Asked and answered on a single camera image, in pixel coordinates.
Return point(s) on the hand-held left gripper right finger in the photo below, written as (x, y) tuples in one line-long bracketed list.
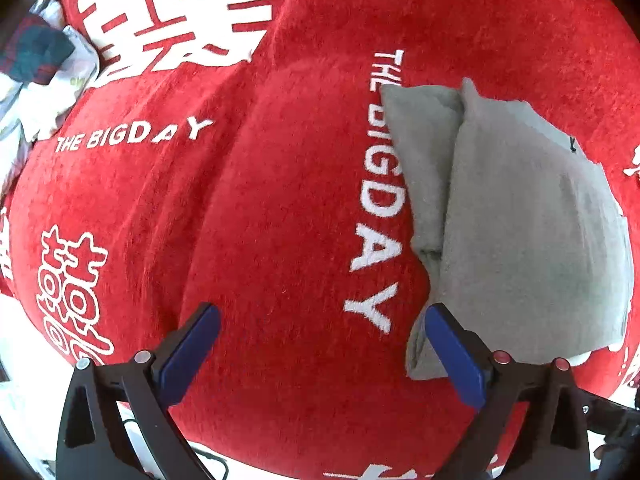
[(457, 350)]

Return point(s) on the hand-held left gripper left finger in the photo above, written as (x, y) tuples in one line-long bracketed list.
[(192, 347)]

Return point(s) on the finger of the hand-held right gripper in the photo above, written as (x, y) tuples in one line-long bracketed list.
[(600, 407)]

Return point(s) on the grey sweater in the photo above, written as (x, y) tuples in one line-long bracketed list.
[(520, 210)]

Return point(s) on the red printed blanket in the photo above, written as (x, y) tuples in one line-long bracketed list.
[(275, 185)]

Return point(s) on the white floral cloth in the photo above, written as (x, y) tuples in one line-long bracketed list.
[(55, 105)]

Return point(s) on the dark plaid cloth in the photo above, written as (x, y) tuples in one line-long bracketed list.
[(37, 50)]

